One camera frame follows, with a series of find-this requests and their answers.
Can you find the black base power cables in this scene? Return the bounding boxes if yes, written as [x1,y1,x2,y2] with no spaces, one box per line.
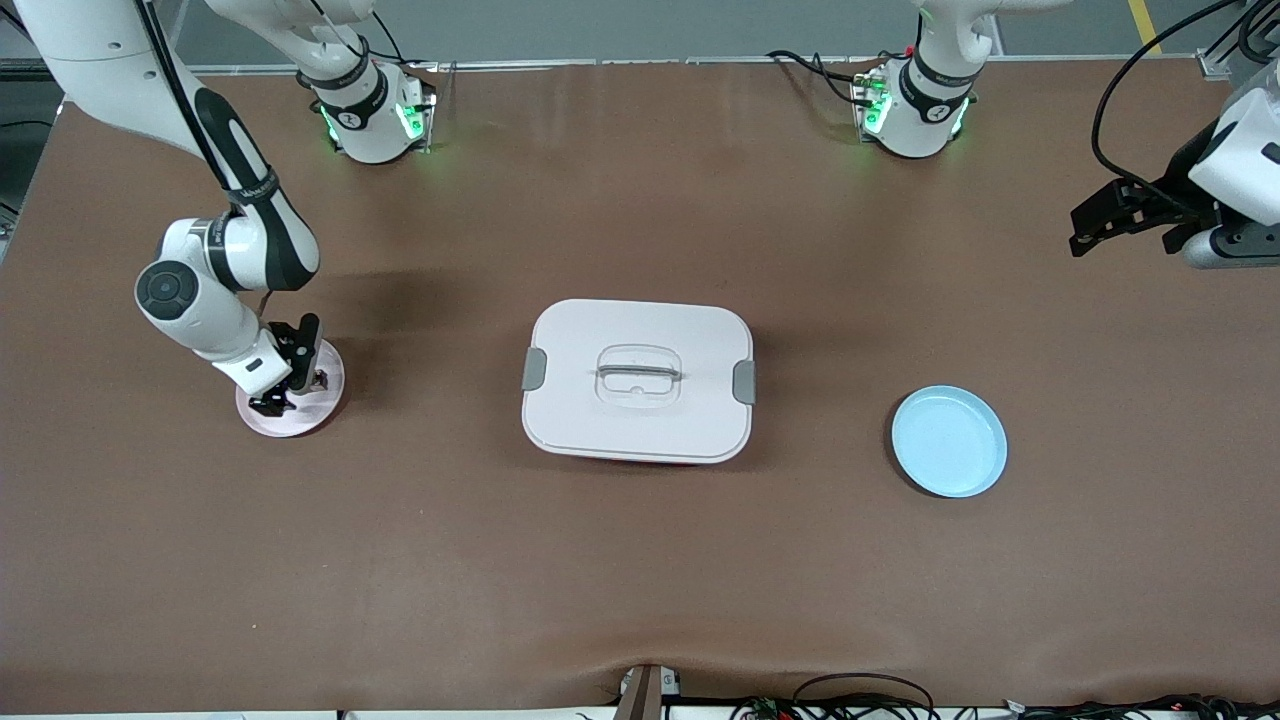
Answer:
[766,45,906,109]
[355,8,443,76]

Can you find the light blue round plate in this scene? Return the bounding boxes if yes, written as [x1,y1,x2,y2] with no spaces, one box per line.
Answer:
[891,385,1009,499]

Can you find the black cable bundle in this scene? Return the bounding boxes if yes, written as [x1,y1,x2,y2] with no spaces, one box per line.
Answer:
[1005,694,1280,720]
[728,672,939,720]

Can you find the white lidded box grey latches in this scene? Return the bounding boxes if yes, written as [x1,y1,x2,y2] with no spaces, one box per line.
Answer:
[520,298,758,466]

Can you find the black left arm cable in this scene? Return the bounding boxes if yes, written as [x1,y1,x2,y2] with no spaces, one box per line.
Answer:
[1090,0,1280,206]

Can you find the pink round plate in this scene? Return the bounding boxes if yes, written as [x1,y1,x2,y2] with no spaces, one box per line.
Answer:
[235,336,347,439]

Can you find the aluminium frame post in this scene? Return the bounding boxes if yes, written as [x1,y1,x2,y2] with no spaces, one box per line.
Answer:
[1196,0,1280,83]

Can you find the brown camera mount bracket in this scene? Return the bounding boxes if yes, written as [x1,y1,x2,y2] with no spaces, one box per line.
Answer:
[612,663,683,720]

